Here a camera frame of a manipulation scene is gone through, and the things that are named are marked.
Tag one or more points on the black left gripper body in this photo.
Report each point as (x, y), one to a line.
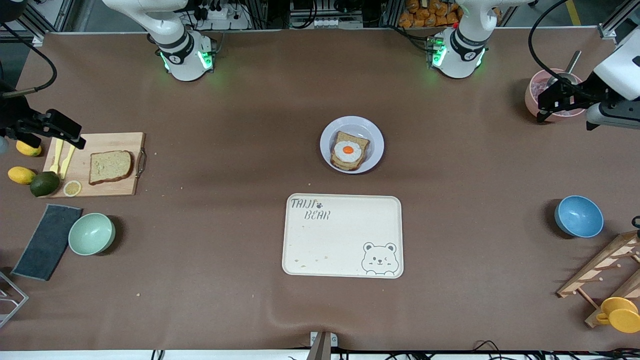
(581, 92)

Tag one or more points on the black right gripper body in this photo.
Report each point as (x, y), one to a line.
(15, 116)

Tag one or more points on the plain brown bread slice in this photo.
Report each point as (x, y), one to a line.
(111, 166)

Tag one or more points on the lavender round plate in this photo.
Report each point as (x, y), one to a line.
(372, 135)

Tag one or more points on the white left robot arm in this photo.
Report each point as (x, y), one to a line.
(460, 55)

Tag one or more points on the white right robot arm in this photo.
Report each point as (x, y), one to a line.
(185, 55)

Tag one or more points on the clear ice cubes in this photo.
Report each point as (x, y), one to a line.
(541, 90)

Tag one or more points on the yellow plastic knife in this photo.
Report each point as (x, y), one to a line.
(66, 162)

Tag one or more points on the yellow plastic fork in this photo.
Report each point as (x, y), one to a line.
(56, 160)

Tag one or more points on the pink bowl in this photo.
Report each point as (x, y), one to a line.
(531, 100)

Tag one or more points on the yellow lemon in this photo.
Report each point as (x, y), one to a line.
(29, 149)
(21, 175)

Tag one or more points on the metal scoop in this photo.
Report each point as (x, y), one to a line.
(572, 62)

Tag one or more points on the wooden cutting board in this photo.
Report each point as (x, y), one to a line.
(112, 142)

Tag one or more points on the lemon slice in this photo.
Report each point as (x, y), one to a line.
(72, 188)

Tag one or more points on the green avocado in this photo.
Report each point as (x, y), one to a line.
(45, 184)

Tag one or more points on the mint green bowl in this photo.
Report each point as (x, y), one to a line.
(91, 234)

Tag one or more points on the dark grey cloth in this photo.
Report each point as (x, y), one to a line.
(47, 242)

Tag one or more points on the blue bowl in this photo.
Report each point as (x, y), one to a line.
(579, 216)

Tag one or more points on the orange snack pile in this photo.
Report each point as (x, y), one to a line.
(425, 15)

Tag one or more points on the wooden drying rack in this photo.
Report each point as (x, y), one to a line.
(600, 265)

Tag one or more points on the white power strip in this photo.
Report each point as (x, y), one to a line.
(222, 17)

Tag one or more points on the bread slice under egg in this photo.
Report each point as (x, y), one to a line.
(359, 141)

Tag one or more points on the yellow cup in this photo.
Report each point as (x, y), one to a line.
(622, 315)

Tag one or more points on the fried egg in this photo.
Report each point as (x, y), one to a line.
(347, 151)

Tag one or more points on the cream bear print tray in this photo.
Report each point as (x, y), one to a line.
(340, 240)

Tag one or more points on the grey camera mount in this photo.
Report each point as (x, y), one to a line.
(322, 345)

